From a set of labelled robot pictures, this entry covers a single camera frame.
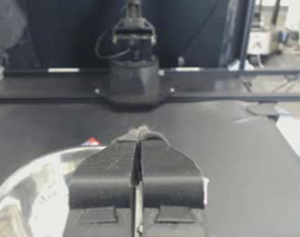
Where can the red candy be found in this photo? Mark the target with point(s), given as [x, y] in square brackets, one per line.
[91, 142]

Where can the steel bowl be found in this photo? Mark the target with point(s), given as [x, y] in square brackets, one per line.
[28, 197]

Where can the grey round plate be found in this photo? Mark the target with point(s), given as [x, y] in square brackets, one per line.
[261, 109]

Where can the white sheet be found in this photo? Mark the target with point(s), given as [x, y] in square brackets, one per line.
[294, 132]

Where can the white equipment box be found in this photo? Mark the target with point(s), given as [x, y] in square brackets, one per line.
[258, 43]

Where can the black backdrop curtain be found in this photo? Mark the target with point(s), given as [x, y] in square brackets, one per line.
[66, 31]

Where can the grey cloth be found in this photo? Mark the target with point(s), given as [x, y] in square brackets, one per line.
[8, 24]

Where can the white frame label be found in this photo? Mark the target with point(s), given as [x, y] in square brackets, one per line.
[187, 69]
[63, 70]

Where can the black metal frame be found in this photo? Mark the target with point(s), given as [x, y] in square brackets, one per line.
[222, 71]

